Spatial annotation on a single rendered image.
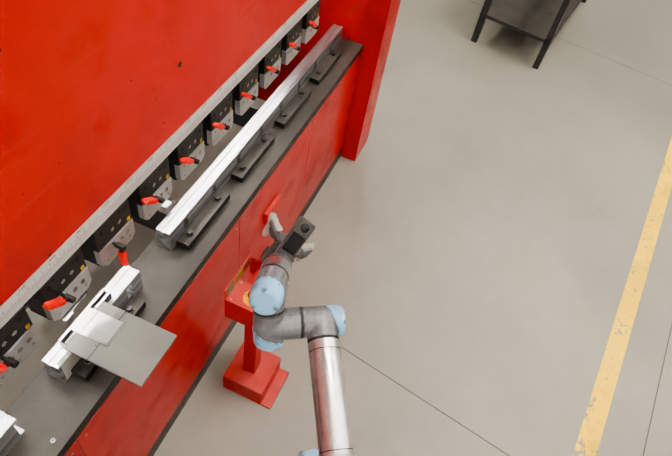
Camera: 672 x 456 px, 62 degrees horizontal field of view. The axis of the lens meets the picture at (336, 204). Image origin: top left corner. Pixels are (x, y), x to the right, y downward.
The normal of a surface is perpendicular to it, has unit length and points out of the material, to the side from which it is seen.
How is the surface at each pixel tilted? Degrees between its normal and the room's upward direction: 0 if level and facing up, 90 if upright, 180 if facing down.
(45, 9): 90
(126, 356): 0
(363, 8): 90
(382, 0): 90
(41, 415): 0
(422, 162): 0
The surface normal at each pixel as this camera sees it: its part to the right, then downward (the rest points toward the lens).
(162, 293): 0.14, -0.66
